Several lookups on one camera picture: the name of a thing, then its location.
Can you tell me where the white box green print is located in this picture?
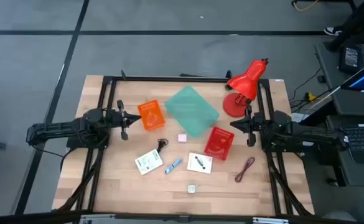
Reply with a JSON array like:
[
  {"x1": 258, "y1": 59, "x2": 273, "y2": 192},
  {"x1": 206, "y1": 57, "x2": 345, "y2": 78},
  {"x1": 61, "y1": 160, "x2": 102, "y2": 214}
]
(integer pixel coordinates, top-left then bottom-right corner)
[{"x1": 134, "y1": 149, "x2": 164, "y2": 176}]

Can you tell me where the red plastic basket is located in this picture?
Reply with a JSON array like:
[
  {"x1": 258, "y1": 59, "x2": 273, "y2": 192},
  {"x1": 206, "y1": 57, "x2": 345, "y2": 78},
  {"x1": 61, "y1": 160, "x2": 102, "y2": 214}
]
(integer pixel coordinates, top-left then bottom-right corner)
[{"x1": 203, "y1": 126, "x2": 235, "y2": 162}]

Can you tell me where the red desk lamp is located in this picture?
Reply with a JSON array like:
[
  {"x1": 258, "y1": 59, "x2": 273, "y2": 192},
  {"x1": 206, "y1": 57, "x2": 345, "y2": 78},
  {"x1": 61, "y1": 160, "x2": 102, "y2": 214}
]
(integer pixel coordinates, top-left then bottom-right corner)
[{"x1": 222, "y1": 57, "x2": 269, "y2": 118}]

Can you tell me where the yellow floor cable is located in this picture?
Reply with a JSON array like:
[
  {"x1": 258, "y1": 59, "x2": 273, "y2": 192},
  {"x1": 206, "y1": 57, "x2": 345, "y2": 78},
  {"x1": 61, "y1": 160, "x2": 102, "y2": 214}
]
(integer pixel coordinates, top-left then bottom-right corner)
[{"x1": 293, "y1": 0, "x2": 319, "y2": 12}]

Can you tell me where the teal translucent plastic bin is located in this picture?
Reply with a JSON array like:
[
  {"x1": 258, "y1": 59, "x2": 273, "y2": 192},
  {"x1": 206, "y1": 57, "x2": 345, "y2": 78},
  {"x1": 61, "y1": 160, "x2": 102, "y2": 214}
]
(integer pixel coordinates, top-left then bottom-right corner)
[{"x1": 164, "y1": 85, "x2": 220, "y2": 139}]

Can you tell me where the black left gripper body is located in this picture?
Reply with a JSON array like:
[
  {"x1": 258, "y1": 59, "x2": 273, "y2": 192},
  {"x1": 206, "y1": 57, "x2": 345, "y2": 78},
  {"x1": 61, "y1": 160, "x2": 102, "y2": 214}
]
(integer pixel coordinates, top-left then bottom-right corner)
[{"x1": 106, "y1": 99, "x2": 129, "y2": 141}]

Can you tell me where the black cable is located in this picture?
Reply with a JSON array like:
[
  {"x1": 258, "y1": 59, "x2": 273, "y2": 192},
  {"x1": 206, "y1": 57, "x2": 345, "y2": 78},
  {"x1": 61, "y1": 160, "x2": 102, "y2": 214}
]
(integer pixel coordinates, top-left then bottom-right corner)
[{"x1": 156, "y1": 138, "x2": 169, "y2": 153}]

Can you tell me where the orange plastic basket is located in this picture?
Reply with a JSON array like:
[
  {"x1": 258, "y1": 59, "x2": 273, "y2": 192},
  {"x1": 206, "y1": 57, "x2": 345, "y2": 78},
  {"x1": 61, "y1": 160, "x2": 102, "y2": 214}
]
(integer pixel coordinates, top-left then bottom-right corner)
[{"x1": 137, "y1": 99, "x2": 166, "y2": 131}]

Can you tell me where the grey side desk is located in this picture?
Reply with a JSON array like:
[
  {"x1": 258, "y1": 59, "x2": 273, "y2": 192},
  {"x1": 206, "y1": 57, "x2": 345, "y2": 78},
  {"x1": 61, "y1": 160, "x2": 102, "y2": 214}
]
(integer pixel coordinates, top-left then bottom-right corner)
[{"x1": 314, "y1": 42, "x2": 364, "y2": 187}]

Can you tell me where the light blue cable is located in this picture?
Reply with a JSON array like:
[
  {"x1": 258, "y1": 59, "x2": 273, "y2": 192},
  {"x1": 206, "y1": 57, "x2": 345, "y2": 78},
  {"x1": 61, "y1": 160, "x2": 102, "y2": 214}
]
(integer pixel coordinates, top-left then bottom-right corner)
[{"x1": 164, "y1": 158, "x2": 184, "y2": 175}]

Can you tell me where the black power adapter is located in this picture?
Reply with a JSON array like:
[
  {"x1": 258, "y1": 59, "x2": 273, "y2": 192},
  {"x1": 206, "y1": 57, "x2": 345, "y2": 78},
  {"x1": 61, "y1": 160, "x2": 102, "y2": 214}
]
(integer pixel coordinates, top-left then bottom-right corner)
[{"x1": 338, "y1": 45, "x2": 363, "y2": 75}]

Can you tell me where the black laptop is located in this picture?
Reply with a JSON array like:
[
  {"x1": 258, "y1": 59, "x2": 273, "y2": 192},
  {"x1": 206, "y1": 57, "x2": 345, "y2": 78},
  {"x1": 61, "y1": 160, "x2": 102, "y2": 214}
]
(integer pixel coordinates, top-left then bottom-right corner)
[{"x1": 340, "y1": 123, "x2": 364, "y2": 166}]

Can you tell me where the person's leg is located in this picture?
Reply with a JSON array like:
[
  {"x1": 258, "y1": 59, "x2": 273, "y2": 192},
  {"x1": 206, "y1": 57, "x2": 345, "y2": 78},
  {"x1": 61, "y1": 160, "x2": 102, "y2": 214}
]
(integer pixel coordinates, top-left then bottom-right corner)
[{"x1": 324, "y1": 0, "x2": 364, "y2": 52}]

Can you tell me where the black aluminium table frame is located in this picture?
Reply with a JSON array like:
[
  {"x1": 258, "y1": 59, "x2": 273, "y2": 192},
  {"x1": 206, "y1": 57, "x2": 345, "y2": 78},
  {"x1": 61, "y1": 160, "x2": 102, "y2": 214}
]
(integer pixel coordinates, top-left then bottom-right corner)
[{"x1": 52, "y1": 70, "x2": 315, "y2": 224}]

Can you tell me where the person's shoe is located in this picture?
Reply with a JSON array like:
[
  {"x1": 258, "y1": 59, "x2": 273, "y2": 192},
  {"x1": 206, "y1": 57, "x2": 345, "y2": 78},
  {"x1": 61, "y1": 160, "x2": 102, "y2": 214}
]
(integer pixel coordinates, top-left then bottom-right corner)
[{"x1": 324, "y1": 26, "x2": 341, "y2": 37}]

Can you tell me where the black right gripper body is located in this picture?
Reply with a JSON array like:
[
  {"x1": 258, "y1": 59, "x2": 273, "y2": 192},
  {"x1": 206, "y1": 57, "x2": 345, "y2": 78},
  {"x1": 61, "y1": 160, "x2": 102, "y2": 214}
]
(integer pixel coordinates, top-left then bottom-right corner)
[{"x1": 245, "y1": 105, "x2": 265, "y2": 147}]

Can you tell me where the purple cable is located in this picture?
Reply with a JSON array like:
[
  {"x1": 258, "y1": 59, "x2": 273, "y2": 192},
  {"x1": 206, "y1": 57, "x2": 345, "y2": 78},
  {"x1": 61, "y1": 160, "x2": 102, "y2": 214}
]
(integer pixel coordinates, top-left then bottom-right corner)
[{"x1": 234, "y1": 156, "x2": 256, "y2": 184}]

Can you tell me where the white card reader box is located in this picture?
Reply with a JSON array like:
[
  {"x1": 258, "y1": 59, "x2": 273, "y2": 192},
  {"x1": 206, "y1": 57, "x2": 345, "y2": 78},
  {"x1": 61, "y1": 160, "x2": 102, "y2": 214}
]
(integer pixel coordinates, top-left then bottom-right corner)
[{"x1": 187, "y1": 152, "x2": 213, "y2": 175}]

